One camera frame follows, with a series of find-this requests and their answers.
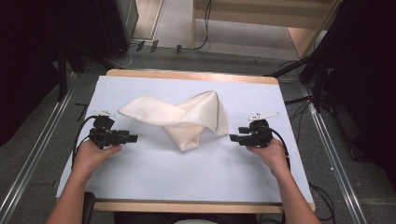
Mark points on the person's right hand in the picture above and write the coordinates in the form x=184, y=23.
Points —
x=271, y=155

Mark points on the black chair armrest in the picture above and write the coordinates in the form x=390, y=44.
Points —
x=88, y=207

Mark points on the light blue table mat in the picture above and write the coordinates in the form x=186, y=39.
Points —
x=174, y=174

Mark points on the wooden shelf unit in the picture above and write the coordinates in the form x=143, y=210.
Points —
x=299, y=34

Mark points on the wooden table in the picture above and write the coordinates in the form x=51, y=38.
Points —
x=193, y=76

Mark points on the person's left hand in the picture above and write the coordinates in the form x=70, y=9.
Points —
x=90, y=155

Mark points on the person's dark clothing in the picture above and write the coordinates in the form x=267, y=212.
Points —
x=149, y=218

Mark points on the metal floor rail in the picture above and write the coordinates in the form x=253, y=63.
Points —
x=34, y=155
x=334, y=158

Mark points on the white cloth towel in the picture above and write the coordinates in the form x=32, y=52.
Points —
x=186, y=118

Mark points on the dark cabinet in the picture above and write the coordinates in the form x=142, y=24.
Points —
x=118, y=28

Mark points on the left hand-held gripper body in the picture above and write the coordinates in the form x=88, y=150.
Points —
x=104, y=137

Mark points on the black metal stand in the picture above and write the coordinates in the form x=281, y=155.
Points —
x=62, y=74

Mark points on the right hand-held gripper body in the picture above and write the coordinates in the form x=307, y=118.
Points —
x=261, y=133

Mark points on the black tripod stand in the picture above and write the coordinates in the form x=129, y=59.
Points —
x=317, y=81

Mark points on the small black plug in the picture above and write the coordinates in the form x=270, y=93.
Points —
x=178, y=49

